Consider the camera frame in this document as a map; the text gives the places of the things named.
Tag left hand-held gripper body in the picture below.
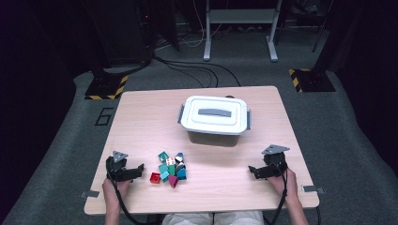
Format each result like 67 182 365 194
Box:
105 150 132 183

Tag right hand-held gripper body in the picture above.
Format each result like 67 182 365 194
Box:
261 143 291 179

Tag pile of colourful toy blocks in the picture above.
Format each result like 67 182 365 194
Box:
158 157 188 189

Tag clear brown plastic storage box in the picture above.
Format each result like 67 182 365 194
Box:
177 103 253 148

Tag white lid with grey handle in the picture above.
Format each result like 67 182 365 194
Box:
180 95 250 136

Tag person's left hand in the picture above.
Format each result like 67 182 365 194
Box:
101 178 132 205

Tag person's right hand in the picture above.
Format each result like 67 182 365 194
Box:
268 168 299 204

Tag person's light shorts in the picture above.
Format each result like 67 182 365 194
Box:
162 210 266 225

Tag black striped stand base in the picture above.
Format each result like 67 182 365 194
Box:
84 74 130 101
288 67 336 93

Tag black stand leg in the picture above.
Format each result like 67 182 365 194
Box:
312 0 334 53

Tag dark curtain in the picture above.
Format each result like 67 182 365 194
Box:
325 0 398 176
0 0 78 188

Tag dark equipment cabinet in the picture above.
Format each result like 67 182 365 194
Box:
84 0 156 68

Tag grey table bracket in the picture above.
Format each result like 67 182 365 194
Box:
80 190 100 199
301 185 326 195

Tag black floor cable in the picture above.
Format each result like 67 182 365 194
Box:
153 55 220 88
162 60 242 88

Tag white cables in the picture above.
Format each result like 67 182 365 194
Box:
179 0 226 49

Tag white metal desk frame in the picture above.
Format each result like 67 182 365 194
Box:
203 0 280 63

